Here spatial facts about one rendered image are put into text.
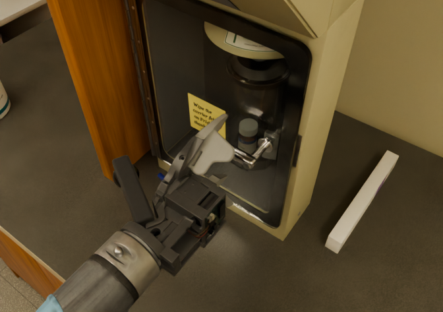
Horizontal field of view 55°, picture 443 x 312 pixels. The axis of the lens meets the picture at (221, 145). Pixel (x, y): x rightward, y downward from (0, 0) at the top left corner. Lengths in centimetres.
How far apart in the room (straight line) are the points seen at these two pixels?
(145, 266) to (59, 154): 58
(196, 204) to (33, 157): 59
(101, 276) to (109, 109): 41
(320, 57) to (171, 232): 28
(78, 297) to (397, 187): 71
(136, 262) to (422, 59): 73
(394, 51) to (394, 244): 40
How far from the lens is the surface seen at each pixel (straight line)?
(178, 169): 55
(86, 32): 73
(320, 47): 52
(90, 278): 51
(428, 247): 93
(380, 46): 101
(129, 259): 51
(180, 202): 54
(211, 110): 68
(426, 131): 110
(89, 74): 77
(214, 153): 56
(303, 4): 42
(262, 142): 65
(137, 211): 55
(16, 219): 97
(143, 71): 75
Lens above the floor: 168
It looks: 48 degrees down
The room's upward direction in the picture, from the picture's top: straight up
